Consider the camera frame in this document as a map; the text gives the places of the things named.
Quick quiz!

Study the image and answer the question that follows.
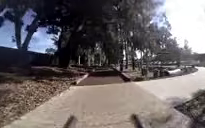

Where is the leaf-covered ground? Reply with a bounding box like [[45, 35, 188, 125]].
[[0, 65, 89, 128]]

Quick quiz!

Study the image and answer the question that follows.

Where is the red brown ramp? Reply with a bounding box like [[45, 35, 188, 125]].
[[74, 68, 132, 87]]

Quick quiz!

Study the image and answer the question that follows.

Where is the dark low wall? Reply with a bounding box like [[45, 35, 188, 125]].
[[0, 44, 58, 73]]

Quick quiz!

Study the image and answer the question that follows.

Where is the row of trees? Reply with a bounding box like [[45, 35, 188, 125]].
[[44, 0, 205, 78]]

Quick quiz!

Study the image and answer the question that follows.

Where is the grey concrete path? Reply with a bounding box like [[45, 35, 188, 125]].
[[3, 66, 205, 128]]

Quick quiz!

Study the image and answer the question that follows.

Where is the robot's own part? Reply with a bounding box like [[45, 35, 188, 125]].
[[63, 114, 78, 128], [130, 113, 146, 128]]

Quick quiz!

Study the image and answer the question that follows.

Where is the large forked tree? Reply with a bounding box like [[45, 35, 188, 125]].
[[0, 0, 46, 53]]

